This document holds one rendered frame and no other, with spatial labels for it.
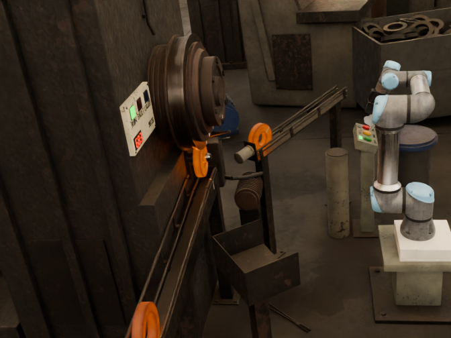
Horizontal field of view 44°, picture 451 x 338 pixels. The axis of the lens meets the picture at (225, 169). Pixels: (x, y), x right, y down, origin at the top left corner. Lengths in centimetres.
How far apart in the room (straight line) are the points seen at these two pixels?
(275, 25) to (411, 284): 289
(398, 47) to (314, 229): 158
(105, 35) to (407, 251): 155
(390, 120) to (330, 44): 257
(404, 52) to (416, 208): 194
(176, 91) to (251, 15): 299
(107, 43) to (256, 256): 93
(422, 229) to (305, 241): 86
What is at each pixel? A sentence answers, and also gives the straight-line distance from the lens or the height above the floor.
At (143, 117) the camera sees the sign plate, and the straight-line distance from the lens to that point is 201.
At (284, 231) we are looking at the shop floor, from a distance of 331.
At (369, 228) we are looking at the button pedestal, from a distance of 326.
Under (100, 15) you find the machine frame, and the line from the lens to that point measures 179.
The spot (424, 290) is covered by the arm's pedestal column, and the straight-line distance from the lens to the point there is 272.
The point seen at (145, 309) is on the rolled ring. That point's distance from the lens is 169.
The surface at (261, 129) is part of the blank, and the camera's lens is 276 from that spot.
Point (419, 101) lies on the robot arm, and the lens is 234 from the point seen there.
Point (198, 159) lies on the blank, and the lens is 232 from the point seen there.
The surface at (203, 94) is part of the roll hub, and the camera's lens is 213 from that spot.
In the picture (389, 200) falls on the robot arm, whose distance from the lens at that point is 250.
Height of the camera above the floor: 182
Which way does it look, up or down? 26 degrees down
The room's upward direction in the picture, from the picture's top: 8 degrees counter-clockwise
